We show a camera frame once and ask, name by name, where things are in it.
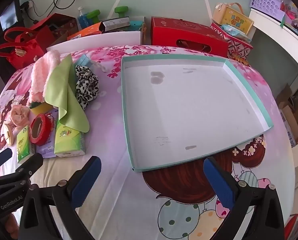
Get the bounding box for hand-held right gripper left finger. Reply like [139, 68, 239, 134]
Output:
[19, 156, 102, 240]

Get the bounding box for white storage box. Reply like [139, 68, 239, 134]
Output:
[46, 31, 142, 53]

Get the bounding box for blue face mask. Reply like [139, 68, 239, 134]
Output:
[77, 56, 107, 73]

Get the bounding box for large green tissue pack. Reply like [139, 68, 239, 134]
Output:
[54, 121, 86, 158]

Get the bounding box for peach flower scrunchie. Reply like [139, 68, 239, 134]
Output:
[9, 105, 31, 130]

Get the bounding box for small black monitor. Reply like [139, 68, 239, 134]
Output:
[0, 1, 20, 32]

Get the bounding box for red gold paper ornament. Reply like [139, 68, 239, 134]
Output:
[229, 54, 248, 67]

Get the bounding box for wall power socket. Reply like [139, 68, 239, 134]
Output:
[21, 0, 34, 12]

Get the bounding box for person's left hand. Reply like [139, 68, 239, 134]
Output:
[0, 213, 20, 240]

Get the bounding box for leopard print scrunchie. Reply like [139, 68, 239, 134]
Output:
[74, 65, 99, 110]

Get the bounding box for orange carton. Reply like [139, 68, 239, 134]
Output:
[67, 22, 103, 40]

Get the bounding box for yellow green sponge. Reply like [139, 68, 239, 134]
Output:
[29, 101, 54, 115]

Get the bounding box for dark red open box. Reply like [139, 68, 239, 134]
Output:
[30, 12, 78, 45]

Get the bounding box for white tray with teal rim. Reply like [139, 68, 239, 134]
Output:
[121, 54, 274, 173]

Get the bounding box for cardboard boxes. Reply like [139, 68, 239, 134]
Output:
[277, 84, 298, 148]

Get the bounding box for red gift bag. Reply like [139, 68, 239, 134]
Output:
[0, 26, 52, 69]

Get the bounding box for green microfiber cloth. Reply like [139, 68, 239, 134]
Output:
[44, 54, 90, 133]

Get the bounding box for white shelf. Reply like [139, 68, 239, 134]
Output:
[249, 7, 298, 155]

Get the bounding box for green dumbbell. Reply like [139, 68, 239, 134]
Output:
[88, 10, 101, 23]
[114, 6, 128, 18]

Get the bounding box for blue liquid bottle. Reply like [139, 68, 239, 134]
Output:
[77, 6, 91, 29]

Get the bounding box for teal plastic item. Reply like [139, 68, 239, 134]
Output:
[129, 16, 146, 30]

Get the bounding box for red tape roll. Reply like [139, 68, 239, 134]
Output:
[29, 113, 52, 146]

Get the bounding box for red white patterned box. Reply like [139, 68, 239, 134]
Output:
[210, 22, 253, 60]

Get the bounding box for light blue wipes packet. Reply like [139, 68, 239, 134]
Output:
[220, 24, 252, 43]

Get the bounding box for red object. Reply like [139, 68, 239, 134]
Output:
[284, 214, 298, 240]

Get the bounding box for yellow gift box with handle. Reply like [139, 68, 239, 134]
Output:
[212, 2, 255, 34]

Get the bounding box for pink fuzzy cloth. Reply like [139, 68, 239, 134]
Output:
[26, 50, 62, 105]

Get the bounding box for red gift box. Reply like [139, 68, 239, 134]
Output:
[150, 17, 229, 58]

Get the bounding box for purple wipes packet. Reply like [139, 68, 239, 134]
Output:
[35, 107, 58, 158]

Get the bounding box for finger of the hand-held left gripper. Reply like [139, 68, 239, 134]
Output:
[14, 152, 44, 180]
[0, 148, 13, 178]

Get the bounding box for small green tissue pack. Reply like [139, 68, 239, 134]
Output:
[16, 125, 32, 163]

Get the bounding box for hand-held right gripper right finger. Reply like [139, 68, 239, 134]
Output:
[203, 157, 288, 240]

